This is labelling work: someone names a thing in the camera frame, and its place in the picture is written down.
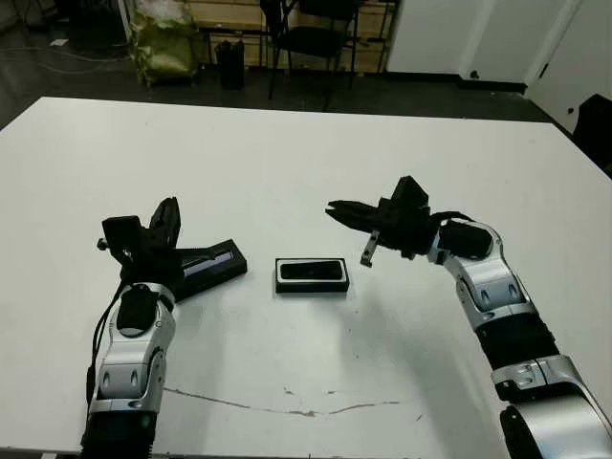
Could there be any dark equipment cabinet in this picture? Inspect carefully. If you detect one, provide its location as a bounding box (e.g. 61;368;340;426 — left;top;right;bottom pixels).
52;0;123;39

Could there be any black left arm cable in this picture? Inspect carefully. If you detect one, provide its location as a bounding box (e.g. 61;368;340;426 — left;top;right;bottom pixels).
85;281;125;403

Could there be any black waste bin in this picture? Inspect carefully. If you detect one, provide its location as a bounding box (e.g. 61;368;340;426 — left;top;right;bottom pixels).
214;40;246;91

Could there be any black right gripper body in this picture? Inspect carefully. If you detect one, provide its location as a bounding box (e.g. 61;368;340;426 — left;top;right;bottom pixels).
360;195;440;268

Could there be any green bag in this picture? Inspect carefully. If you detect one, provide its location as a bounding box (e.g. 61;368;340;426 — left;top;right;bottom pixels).
129;9;200;87

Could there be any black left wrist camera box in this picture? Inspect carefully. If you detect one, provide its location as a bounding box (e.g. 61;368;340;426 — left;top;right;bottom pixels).
98;215;144;262

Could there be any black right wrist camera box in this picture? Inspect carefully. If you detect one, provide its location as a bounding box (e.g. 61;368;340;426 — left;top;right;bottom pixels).
390;175;430;208

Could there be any black box base white insert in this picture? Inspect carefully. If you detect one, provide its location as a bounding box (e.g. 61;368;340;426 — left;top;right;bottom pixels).
274;256;349;298

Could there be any white door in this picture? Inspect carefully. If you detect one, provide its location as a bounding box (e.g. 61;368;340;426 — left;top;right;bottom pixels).
525;0;612;138

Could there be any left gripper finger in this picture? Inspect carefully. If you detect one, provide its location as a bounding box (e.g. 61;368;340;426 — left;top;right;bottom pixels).
147;195;177;246
166;196;185;251

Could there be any clear plastic bag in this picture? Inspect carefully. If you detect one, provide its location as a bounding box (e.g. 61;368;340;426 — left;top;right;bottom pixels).
138;0;186;15

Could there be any black box lid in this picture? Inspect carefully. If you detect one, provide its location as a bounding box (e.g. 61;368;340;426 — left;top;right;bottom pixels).
174;238;249;303

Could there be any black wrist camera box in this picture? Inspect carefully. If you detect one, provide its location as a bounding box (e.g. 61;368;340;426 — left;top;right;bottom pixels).
390;175;430;208
98;215;144;262

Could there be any black bulky chair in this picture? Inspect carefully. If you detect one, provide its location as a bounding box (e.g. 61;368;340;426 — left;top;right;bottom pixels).
571;93;612;178

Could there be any black folding chair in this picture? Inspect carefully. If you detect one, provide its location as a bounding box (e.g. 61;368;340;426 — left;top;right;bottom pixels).
260;0;363;112

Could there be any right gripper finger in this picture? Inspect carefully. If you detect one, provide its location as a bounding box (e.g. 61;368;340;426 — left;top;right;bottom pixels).
325;208;380;232
333;199;383;217

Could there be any white floor cable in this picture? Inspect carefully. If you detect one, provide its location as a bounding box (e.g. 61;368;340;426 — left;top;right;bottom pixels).
0;47;133;77

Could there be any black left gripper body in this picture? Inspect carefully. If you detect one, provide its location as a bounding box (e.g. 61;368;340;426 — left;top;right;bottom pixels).
120;228;210;301

